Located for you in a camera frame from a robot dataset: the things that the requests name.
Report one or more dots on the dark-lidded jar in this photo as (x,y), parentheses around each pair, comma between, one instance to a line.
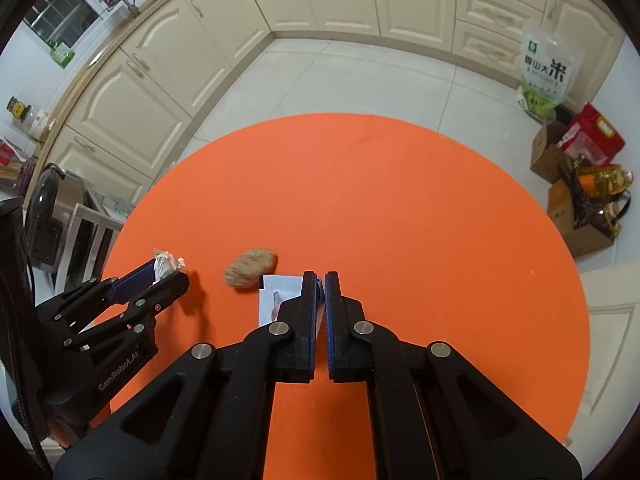
(17,107)

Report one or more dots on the white packet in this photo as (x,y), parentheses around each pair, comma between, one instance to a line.
(277,295)

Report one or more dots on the white tissue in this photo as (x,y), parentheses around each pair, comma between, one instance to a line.
(165,262)

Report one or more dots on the brown rough lump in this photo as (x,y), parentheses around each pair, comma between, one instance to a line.
(250,267)

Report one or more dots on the yellow cooking oil bottle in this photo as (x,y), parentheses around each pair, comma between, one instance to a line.
(607,178)

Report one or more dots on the metal kitchen faucet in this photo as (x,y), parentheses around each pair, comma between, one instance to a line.
(125,2)

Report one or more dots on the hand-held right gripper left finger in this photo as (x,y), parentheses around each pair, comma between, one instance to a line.
(315,340)

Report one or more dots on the white green rice bag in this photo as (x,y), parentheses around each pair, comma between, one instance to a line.
(547,75)

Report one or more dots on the large brown cardboard box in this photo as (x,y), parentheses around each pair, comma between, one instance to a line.
(562,215)

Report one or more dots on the orange round table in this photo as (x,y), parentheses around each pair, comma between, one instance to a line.
(400,235)

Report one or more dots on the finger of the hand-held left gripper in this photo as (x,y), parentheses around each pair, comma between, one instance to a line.
(132,282)
(167,290)

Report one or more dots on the metal storage rack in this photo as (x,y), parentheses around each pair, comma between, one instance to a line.
(87,240)

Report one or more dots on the kitchen window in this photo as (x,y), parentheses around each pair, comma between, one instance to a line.
(60,10)

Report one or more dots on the cream lower kitchen cabinets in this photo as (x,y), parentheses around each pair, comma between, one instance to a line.
(165,80)

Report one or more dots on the white plastic bottle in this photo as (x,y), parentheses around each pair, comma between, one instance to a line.
(40,121)

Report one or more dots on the small brown cardboard box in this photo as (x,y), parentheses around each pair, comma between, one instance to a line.
(545,155)

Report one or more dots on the green bottle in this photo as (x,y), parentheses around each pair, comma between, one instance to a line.
(62,55)

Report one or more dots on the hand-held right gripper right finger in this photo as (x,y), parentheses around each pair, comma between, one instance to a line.
(328,345)

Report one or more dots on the cream panelled door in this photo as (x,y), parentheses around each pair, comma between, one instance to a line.
(610,340)

